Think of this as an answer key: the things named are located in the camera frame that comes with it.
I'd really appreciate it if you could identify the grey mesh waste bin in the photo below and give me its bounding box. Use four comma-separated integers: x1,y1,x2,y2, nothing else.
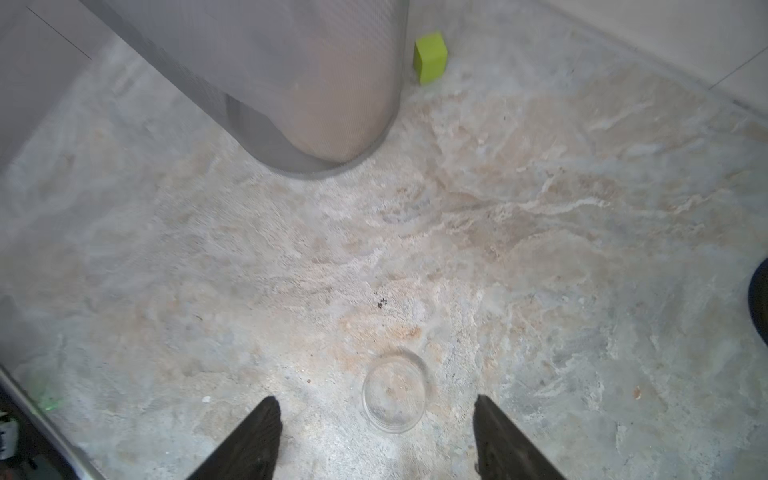
88,1,409,178

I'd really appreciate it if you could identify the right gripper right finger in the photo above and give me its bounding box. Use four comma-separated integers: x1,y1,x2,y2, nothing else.
473,395,565,480

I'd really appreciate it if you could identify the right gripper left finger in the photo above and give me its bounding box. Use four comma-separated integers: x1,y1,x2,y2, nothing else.
188,396,283,480

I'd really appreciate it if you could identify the clear jar lid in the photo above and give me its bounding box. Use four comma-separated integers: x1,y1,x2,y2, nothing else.
361,349,431,434

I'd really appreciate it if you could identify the black stand with round base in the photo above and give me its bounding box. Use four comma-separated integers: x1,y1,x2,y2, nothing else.
748,259,768,344

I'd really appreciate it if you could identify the small green cube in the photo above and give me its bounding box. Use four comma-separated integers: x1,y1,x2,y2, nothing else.
413,31,448,85

